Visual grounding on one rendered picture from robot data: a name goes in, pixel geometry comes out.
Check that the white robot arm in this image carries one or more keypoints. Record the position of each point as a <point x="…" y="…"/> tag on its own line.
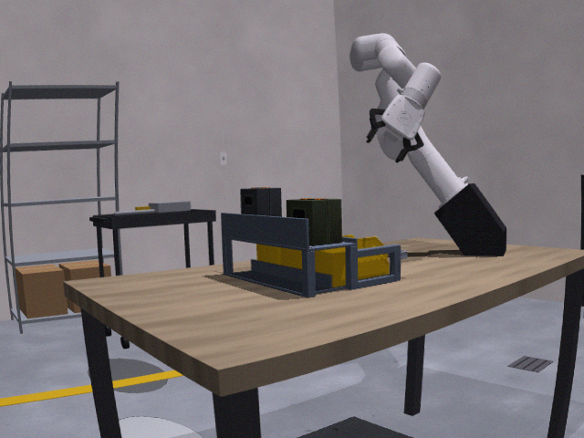
<point x="420" y="86"/>

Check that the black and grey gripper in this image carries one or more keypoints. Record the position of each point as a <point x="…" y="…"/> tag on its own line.
<point x="401" y="117"/>

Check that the olive green tool case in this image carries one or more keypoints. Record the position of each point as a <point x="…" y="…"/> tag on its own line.
<point x="324" y="218"/>

